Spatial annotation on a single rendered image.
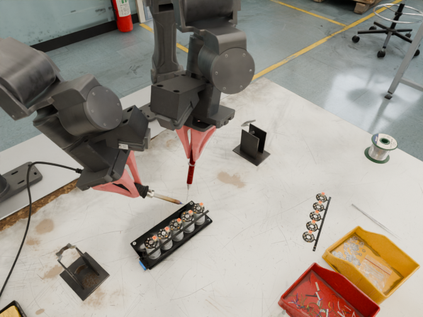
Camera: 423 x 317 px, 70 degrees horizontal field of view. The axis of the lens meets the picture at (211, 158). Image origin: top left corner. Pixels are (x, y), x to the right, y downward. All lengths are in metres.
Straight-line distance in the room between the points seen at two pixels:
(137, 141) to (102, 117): 0.06
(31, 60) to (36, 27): 2.71
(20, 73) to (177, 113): 0.20
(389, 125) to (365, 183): 1.56
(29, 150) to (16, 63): 0.50
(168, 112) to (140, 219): 0.34
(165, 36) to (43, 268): 0.55
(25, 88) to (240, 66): 0.27
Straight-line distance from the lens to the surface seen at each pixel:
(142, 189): 0.56
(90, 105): 0.40
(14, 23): 3.12
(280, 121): 0.91
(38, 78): 0.46
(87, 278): 0.65
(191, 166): 0.54
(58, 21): 3.21
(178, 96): 0.38
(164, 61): 0.81
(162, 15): 0.71
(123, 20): 3.26
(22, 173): 0.87
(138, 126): 0.44
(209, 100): 0.44
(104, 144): 0.48
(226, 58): 0.37
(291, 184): 0.75
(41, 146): 0.93
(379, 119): 2.38
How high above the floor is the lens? 1.32
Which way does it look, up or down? 47 degrees down
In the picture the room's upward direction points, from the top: straight up
